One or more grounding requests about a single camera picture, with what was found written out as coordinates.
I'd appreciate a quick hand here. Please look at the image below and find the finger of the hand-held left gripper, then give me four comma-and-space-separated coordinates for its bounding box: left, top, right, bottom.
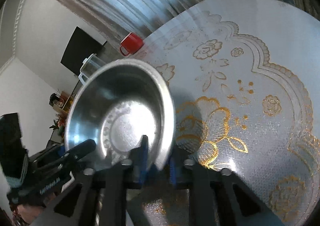
64, 139, 97, 162
29, 145, 66, 168

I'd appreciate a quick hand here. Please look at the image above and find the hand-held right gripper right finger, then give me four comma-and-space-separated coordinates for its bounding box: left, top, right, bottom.
167, 157, 285, 226

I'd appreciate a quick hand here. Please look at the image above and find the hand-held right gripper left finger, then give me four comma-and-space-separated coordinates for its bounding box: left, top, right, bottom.
32, 135, 150, 226

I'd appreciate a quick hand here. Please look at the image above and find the stainless steel bowl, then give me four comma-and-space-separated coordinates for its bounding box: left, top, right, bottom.
64, 59, 175, 174

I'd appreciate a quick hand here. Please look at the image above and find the wooden desktop shelf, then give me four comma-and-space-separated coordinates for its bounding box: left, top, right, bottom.
50, 91, 77, 118

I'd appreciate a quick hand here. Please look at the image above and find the red mug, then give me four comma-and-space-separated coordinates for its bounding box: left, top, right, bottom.
119, 32, 144, 57

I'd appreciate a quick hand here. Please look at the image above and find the gold floral table cover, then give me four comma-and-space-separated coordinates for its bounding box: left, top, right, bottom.
125, 0, 320, 226

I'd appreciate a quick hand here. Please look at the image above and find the black wall television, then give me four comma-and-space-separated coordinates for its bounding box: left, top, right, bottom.
60, 26, 107, 76

